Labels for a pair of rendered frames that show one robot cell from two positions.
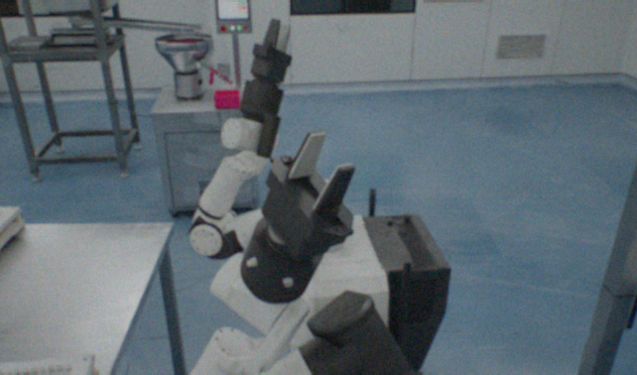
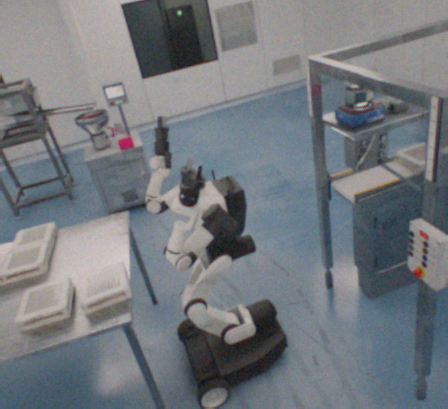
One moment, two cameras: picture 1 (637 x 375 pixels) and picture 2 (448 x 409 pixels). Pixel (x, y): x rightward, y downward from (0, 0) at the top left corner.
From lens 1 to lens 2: 1.09 m
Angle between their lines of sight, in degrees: 6
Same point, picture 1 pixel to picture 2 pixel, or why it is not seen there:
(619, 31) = (341, 41)
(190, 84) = (101, 140)
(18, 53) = not seen: outside the picture
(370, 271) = (217, 197)
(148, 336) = not seen: hidden behind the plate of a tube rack
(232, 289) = (177, 206)
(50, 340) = (99, 265)
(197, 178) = (120, 191)
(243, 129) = (158, 160)
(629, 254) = (319, 170)
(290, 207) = (188, 178)
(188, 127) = (107, 164)
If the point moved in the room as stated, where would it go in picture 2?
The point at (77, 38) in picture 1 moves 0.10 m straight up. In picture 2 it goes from (23, 128) to (19, 120)
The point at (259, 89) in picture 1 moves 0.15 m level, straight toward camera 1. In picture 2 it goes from (160, 144) to (165, 153)
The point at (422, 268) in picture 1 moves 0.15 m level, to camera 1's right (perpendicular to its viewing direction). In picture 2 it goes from (234, 192) to (262, 184)
